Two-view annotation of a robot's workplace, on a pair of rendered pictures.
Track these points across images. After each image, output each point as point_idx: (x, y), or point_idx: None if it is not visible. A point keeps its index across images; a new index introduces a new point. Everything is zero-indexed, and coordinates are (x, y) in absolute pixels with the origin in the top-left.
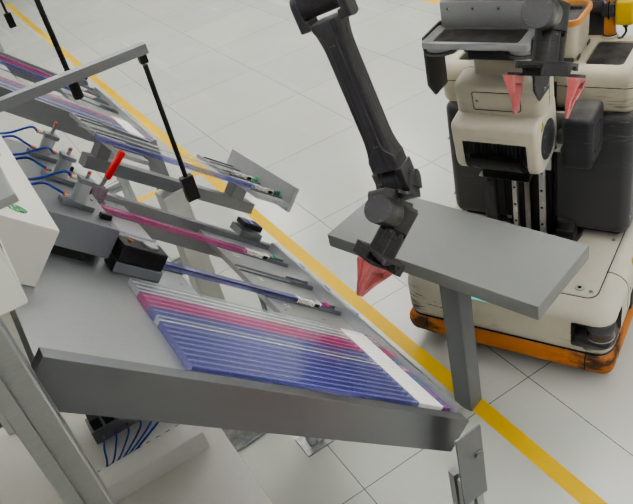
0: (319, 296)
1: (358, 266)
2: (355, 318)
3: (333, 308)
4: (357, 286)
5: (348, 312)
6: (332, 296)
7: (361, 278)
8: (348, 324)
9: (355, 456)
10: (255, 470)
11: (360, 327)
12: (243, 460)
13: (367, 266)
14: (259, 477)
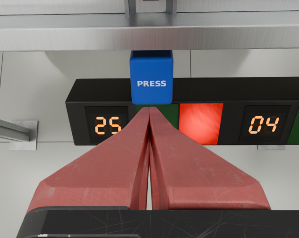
0: (281, 12)
1: (197, 155)
2: (35, 24)
3: (172, 10)
4: (156, 115)
5: (87, 24)
6: (219, 24)
7: (133, 132)
8: (55, 6)
9: (228, 155)
10: (273, 73)
11: None
12: (291, 69)
13: (67, 180)
14: (264, 72)
